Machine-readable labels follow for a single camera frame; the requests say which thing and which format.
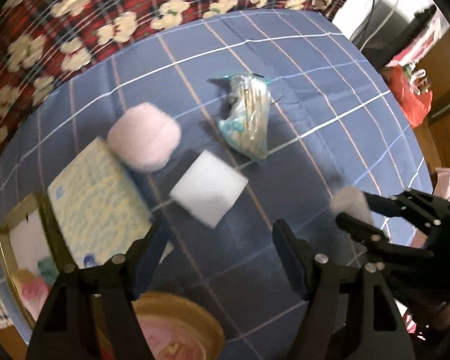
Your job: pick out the round gold tin pink lid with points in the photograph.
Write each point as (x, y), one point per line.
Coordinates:
(180, 330)

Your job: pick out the gold metal tray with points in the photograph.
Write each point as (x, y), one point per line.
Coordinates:
(22, 240)

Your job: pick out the white sponge block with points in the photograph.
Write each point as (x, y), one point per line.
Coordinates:
(206, 191)

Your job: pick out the red plaid bear blanket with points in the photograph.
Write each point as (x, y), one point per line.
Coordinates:
(97, 3)

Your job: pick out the yellow printed tissue pack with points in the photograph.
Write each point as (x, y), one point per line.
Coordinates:
(93, 202)

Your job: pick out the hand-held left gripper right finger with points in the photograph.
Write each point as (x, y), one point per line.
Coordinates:
(290, 266)

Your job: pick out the person's right hand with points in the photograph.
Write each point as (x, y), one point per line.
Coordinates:
(446, 183)

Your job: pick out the black device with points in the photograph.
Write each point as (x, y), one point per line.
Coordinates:
(397, 26)

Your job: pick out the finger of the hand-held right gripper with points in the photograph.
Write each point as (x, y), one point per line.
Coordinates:
(360, 230)
(386, 204)

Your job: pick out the red plastic bag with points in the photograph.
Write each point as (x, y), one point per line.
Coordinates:
(412, 101)

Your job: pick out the wooden furniture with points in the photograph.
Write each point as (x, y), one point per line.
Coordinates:
(5, 343)

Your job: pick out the teal cloth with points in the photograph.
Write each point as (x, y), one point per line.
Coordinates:
(47, 268)

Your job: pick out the wooden cabinet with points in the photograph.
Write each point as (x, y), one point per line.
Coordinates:
(446, 150)

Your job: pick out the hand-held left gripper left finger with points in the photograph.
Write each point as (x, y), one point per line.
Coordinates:
(149, 247)

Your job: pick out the white cotton ball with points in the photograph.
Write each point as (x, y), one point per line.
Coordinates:
(350, 200)

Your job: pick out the clear bag of cotton swabs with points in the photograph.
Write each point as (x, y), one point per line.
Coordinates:
(247, 120)

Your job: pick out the pink patterned cloth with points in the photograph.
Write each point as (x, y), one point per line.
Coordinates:
(33, 292)

